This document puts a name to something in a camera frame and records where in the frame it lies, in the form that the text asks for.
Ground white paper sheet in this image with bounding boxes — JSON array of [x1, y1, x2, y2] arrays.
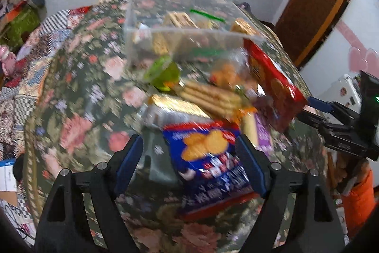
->
[[0, 158, 17, 192]]

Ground wafer roll packet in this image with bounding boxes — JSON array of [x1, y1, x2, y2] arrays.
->
[[177, 79, 257, 121]]

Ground purple snack packet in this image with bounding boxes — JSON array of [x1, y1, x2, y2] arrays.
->
[[254, 113, 275, 153]]

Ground gold foil snack packet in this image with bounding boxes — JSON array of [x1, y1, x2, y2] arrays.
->
[[144, 94, 214, 130]]

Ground tan cracker packet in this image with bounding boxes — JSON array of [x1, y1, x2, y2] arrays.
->
[[230, 18, 262, 36], [164, 11, 199, 29], [152, 32, 170, 54]]

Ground white cabinet with pink hearts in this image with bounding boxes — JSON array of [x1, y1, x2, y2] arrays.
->
[[298, 0, 379, 99]]

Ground person's right forearm orange sleeve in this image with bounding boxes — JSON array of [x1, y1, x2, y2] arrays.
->
[[340, 164, 376, 239]]

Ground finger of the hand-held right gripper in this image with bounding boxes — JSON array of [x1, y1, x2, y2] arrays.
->
[[296, 111, 334, 135], [307, 97, 361, 124]]

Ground green striped clear packet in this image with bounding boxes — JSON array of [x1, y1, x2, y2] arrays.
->
[[189, 8, 226, 24]]

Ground pink toy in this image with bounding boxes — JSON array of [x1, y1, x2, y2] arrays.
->
[[0, 45, 17, 73]]

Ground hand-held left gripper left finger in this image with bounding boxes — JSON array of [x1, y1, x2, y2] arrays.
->
[[35, 134, 144, 253]]

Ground patchwork quilt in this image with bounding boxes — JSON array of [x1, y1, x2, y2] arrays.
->
[[0, 5, 92, 165]]

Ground green box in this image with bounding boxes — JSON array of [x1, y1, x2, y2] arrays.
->
[[0, 8, 41, 46]]

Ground clear plastic container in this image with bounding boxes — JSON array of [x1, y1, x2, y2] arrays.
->
[[124, 0, 267, 70]]

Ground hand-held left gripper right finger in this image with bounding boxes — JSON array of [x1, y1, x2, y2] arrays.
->
[[235, 134, 347, 253]]

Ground white device with stickers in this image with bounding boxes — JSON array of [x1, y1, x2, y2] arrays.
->
[[334, 74, 365, 124]]

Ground blue cracker packet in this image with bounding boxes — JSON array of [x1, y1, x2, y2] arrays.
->
[[162, 121, 262, 218]]

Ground red cookie box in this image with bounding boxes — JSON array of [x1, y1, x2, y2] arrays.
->
[[243, 39, 308, 133]]

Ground floral tablecloth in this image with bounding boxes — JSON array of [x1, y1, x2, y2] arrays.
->
[[25, 0, 330, 253]]

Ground clear bag of orange snacks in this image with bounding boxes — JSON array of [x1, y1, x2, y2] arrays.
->
[[210, 48, 253, 88]]

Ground green jelly cup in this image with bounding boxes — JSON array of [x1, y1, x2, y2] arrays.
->
[[144, 55, 182, 91]]

